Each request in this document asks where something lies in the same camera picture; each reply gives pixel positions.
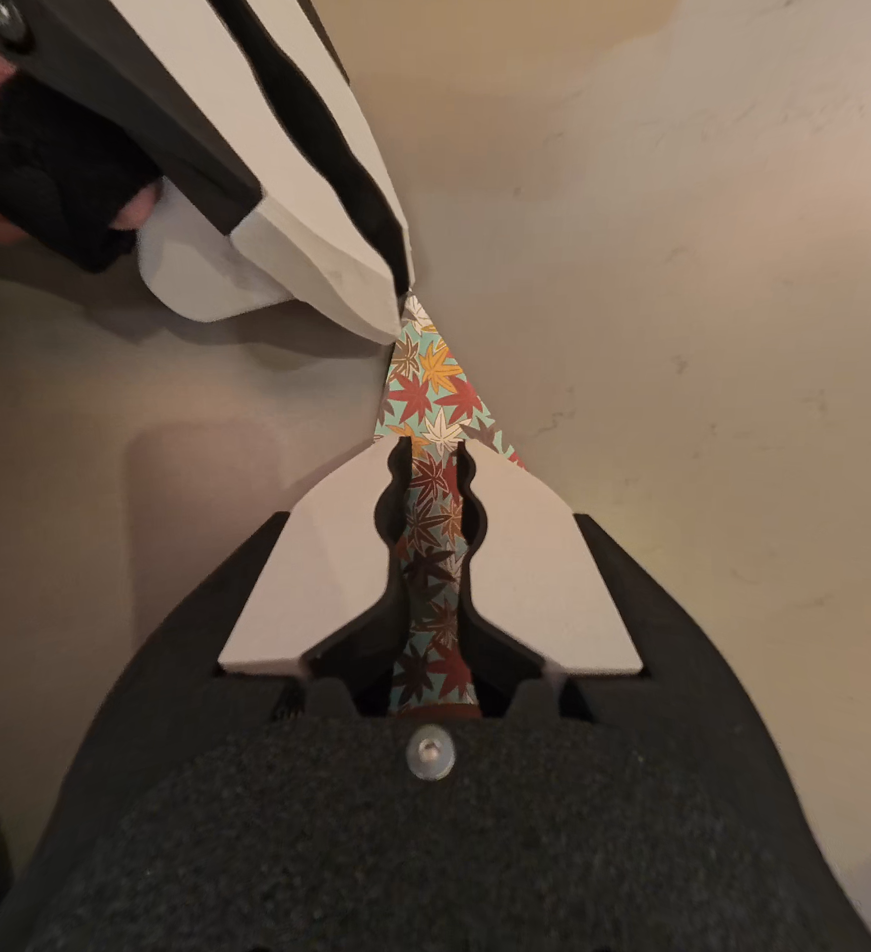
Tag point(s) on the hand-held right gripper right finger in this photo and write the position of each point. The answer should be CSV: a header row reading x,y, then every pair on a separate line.
x,y
547,595

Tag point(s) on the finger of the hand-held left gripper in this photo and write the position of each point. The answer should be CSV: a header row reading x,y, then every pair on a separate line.
x,y
377,178
294,201

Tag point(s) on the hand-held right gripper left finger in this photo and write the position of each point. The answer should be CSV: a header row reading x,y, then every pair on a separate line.
x,y
324,587

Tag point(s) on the leaf-patterned origami paper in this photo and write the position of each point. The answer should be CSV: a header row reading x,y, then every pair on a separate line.
x,y
435,394

